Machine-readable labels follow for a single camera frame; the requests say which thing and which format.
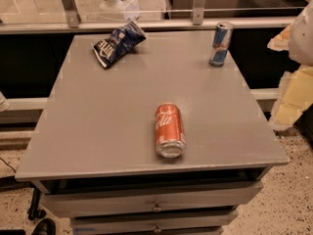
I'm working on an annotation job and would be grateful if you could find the drawer knob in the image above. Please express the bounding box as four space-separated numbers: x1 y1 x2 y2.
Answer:
154 224 162 234
152 202 162 212

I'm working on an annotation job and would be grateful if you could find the left metal bracket post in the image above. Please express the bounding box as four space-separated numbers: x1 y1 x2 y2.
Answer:
62 0 80 28

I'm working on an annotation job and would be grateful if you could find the top drawer knob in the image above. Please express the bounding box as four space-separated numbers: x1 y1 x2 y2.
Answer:
152 202 162 212

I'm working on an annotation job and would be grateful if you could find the blue red bull can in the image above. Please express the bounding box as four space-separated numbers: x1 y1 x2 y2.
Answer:
209 22 234 67

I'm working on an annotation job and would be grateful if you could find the white pedestal base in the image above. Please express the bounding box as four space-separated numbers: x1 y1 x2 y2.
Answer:
99 0 140 21

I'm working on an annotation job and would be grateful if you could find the metal bracket post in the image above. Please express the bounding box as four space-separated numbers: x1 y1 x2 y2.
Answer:
62 0 80 28
192 0 206 25

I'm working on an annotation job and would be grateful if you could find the black caster wheel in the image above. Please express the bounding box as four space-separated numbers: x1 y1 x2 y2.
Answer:
27 188 46 220

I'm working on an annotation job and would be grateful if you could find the blue chip bag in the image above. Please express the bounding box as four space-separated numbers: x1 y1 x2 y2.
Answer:
93 22 146 70

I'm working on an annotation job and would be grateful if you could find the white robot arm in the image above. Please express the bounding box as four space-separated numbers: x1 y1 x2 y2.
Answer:
267 1 313 131

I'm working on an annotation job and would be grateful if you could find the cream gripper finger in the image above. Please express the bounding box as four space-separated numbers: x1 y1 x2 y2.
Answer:
267 25 291 51
269 65 313 130

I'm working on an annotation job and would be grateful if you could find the grey drawer cabinet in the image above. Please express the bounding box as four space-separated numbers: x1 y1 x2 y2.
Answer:
16 31 288 235

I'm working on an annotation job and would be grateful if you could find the lower drawer knob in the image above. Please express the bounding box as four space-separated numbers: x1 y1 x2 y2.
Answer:
154 224 162 234

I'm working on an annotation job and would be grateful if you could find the metal railing bar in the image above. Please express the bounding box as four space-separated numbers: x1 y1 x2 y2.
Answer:
0 17 295 34

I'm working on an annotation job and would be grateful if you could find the right metal bracket post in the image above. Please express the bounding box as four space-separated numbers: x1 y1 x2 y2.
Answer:
192 0 206 25

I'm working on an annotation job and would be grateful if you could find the orange coke can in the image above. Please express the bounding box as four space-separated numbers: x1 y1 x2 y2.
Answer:
155 103 186 159

